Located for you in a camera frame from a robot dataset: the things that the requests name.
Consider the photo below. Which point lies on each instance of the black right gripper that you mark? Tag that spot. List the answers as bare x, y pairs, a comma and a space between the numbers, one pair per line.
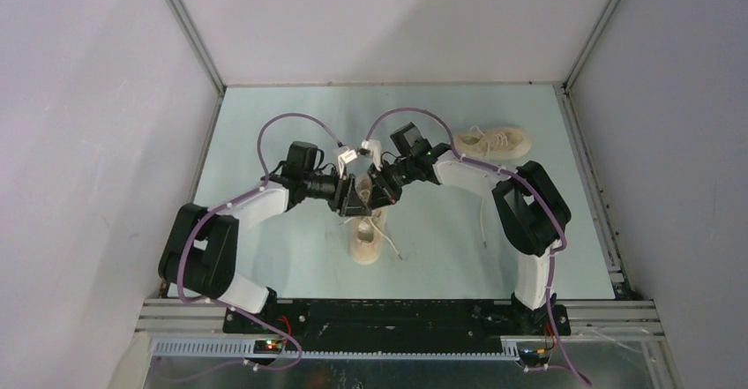
382, 191

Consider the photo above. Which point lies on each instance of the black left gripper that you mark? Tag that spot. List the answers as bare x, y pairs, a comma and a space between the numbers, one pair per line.
345, 198

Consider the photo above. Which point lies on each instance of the beige sneaker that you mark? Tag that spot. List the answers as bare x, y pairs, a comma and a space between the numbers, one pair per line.
494, 145
367, 236

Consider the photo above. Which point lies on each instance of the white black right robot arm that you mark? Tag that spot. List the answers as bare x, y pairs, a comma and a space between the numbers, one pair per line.
531, 210

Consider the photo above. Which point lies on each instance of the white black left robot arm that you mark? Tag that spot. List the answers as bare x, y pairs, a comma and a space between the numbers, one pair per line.
200, 254

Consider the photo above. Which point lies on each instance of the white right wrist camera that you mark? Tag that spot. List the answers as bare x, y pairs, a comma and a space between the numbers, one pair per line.
372, 149

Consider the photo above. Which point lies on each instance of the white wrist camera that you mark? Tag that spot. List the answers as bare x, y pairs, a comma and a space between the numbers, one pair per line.
344, 155
372, 149

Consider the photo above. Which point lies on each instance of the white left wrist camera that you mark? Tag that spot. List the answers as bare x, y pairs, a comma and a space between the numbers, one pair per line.
344, 155

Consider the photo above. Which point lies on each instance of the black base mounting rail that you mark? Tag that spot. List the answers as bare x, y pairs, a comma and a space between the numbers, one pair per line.
420, 327

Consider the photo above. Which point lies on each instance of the aluminium frame rail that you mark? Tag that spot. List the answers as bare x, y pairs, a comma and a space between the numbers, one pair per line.
197, 329

